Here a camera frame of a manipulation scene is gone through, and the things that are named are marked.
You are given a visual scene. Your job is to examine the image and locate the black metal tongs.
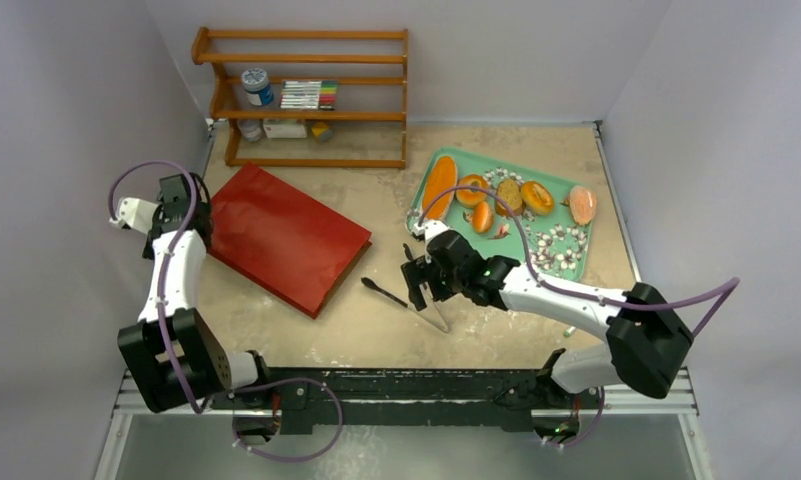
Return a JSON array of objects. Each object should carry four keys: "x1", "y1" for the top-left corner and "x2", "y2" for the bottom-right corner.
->
[{"x1": 360, "y1": 273, "x2": 451, "y2": 334}]

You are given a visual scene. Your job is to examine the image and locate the fake small sesame roll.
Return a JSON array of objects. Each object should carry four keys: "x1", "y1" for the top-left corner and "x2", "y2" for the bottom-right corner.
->
[{"x1": 470, "y1": 202, "x2": 494, "y2": 235}]

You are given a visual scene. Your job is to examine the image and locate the fake orange doughnut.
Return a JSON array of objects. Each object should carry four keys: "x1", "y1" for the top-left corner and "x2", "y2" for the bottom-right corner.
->
[{"x1": 455, "y1": 174, "x2": 489, "y2": 209}]

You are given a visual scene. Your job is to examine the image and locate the red paper bag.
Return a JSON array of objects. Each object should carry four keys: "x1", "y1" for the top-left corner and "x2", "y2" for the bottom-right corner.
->
[{"x1": 209, "y1": 165, "x2": 371, "y2": 319}]

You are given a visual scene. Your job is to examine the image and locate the fake brown bread slice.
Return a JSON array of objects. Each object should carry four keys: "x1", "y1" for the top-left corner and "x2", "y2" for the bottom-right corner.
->
[{"x1": 494, "y1": 178, "x2": 524, "y2": 217}]

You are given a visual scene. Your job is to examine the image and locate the green floral tray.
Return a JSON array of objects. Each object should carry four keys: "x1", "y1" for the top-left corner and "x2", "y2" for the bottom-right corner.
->
[{"x1": 405, "y1": 147, "x2": 592, "y2": 281}]

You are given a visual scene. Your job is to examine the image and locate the fake golden bagel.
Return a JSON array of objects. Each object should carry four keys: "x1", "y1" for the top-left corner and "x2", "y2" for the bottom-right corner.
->
[{"x1": 520, "y1": 181, "x2": 556, "y2": 216}]

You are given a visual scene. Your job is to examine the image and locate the fake pink sugared bread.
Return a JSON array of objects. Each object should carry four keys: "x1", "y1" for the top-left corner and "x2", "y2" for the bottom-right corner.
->
[{"x1": 567, "y1": 185, "x2": 597, "y2": 226}]

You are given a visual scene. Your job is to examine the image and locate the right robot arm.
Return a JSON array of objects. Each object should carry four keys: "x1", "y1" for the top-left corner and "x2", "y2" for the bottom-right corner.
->
[{"x1": 401, "y1": 229, "x2": 694, "y2": 407}]

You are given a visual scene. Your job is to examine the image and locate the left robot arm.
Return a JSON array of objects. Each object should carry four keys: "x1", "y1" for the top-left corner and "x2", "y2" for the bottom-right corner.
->
[{"x1": 110, "y1": 172, "x2": 274, "y2": 413}]

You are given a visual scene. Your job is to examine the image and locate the small clear jar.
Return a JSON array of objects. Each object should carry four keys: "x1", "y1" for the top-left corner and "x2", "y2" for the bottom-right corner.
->
[{"x1": 236, "y1": 119, "x2": 264, "y2": 142}]

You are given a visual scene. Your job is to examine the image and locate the white small box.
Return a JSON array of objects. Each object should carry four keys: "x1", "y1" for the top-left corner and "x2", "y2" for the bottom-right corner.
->
[{"x1": 262, "y1": 118, "x2": 308, "y2": 139}]

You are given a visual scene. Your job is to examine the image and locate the blue lidded jar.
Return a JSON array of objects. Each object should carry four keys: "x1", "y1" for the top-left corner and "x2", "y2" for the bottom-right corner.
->
[{"x1": 240, "y1": 68, "x2": 274, "y2": 107}]

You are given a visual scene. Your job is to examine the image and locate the wooden shelf rack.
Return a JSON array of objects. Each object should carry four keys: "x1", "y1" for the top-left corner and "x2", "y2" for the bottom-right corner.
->
[{"x1": 191, "y1": 27, "x2": 409, "y2": 169}]

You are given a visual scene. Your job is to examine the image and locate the pack of coloured markers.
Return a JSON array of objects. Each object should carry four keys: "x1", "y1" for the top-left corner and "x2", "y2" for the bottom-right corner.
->
[{"x1": 280, "y1": 80, "x2": 338, "y2": 111}]

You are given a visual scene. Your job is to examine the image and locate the yellow green cube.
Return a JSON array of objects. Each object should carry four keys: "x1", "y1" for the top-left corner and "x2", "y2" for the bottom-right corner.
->
[{"x1": 310, "y1": 122, "x2": 334, "y2": 142}]

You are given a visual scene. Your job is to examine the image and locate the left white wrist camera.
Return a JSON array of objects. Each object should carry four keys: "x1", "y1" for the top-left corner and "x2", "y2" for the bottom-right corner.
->
[{"x1": 109, "y1": 197, "x2": 159, "y2": 235}]

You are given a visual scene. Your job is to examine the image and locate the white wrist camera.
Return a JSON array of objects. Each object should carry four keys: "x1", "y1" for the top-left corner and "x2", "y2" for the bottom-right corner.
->
[
  {"x1": 109, "y1": 197, "x2": 159, "y2": 235},
  {"x1": 410, "y1": 219, "x2": 451, "y2": 242}
]

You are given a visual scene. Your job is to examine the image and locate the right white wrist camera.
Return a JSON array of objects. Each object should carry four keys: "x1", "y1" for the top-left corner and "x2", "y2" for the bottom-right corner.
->
[{"x1": 410, "y1": 219, "x2": 451, "y2": 242}]

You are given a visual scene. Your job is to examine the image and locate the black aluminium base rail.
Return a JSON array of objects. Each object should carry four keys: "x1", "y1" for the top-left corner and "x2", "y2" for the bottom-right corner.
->
[{"x1": 111, "y1": 366, "x2": 699, "y2": 439}]

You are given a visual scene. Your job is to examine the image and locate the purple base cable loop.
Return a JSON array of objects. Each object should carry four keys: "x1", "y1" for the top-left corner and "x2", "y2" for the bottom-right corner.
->
[{"x1": 232, "y1": 377, "x2": 345, "y2": 463}]

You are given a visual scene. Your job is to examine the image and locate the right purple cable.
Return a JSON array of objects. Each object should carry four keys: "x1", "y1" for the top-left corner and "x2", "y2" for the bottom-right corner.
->
[{"x1": 416, "y1": 185, "x2": 741, "y2": 452}]

